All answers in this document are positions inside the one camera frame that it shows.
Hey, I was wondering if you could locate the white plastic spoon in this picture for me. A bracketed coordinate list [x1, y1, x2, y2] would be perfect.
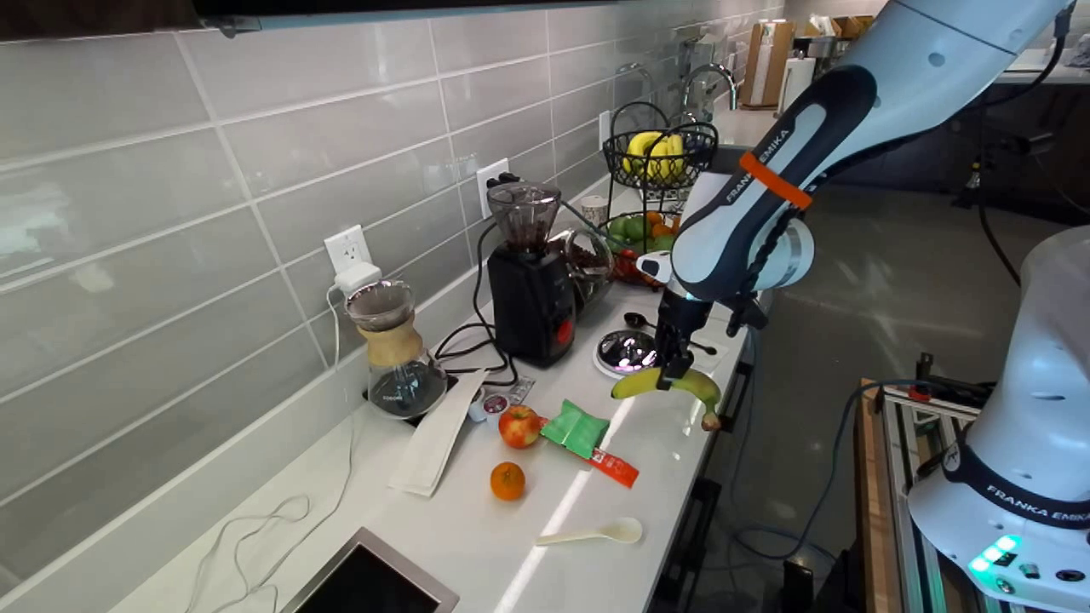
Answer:
[534, 515, 646, 550]

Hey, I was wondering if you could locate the black grinder power cord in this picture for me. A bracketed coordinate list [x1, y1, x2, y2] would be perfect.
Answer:
[432, 170, 524, 391]

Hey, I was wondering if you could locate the green packet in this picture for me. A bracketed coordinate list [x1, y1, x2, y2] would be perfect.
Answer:
[537, 397, 614, 463]

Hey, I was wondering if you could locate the orange strap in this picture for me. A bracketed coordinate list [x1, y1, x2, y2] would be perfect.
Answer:
[737, 145, 817, 219]

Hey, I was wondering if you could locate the black coffee grinder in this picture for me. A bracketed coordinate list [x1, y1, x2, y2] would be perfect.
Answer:
[485, 170, 587, 372]

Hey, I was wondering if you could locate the cardboard box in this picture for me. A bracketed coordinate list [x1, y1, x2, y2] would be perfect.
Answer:
[738, 12, 799, 112]

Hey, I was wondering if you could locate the dark power cable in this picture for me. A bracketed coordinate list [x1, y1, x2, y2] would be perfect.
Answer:
[725, 376, 911, 565]

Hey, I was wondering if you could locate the black wire two-tier fruit basket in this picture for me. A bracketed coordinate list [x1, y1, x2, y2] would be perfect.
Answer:
[598, 99, 722, 291]

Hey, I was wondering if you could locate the orange-red packet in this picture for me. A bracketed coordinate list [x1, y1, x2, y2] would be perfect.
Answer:
[587, 446, 643, 492]

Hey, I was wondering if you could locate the glass jar of coffee beans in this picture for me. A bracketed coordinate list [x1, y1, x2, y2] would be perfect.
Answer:
[562, 225, 616, 306]

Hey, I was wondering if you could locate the green apple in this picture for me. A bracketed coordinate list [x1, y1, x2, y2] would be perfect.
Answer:
[607, 213, 650, 249]

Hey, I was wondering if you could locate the yellow banana with sticker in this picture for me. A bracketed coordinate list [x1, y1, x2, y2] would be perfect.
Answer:
[607, 361, 725, 414]

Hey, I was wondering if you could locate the white paper filter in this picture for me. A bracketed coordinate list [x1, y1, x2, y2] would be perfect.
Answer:
[389, 368, 489, 500]

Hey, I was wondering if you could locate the dark upper wall cabinet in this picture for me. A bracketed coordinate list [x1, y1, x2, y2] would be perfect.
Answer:
[0, 0, 631, 44]

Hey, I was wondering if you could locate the black recessed counter panel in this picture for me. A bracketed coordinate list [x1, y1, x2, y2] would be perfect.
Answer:
[278, 525, 462, 613]

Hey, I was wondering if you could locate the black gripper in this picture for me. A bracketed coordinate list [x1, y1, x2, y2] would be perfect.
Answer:
[650, 284, 714, 391]

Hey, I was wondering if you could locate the white table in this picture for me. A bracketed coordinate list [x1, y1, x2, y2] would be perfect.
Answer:
[995, 49, 1090, 90]

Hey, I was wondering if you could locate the small red white packet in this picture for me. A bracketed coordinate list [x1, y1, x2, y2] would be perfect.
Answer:
[480, 376, 537, 425]

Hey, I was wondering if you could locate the thin white cable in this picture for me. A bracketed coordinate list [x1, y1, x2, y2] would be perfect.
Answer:
[177, 418, 365, 613]

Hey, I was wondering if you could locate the aluminium robot stand frame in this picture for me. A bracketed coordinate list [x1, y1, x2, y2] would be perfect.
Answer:
[852, 351, 995, 613]

